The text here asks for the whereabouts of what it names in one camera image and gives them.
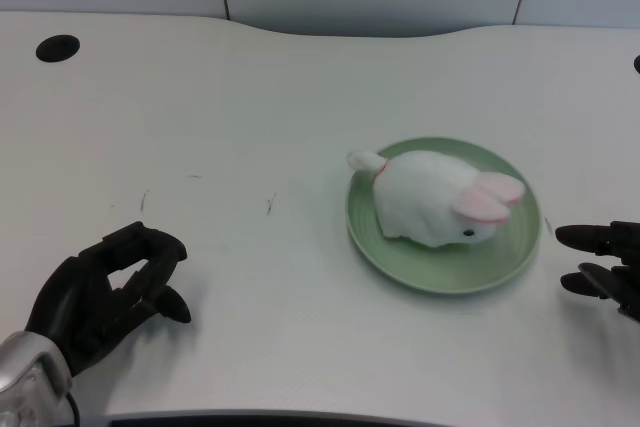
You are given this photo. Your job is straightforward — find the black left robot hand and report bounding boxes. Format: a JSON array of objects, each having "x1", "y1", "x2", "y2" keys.
[{"x1": 24, "y1": 220, "x2": 193, "y2": 378}]

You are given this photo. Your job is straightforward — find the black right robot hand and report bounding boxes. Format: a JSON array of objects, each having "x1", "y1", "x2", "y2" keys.
[{"x1": 554, "y1": 219, "x2": 640, "y2": 326}]

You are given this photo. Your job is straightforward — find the white plush rabbit doll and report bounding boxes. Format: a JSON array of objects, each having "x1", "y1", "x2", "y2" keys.
[{"x1": 346, "y1": 148, "x2": 526, "y2": 248}]

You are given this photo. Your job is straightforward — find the green round plate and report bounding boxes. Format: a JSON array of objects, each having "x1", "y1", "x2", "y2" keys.
[{"x1": 346, "y1": 135, "x2": 544, "y2": 295}]

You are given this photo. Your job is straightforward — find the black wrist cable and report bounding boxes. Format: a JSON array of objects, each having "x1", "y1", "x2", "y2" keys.
[{"x1": 67, "y1": 389, "x2": 82, "y2": 427}]

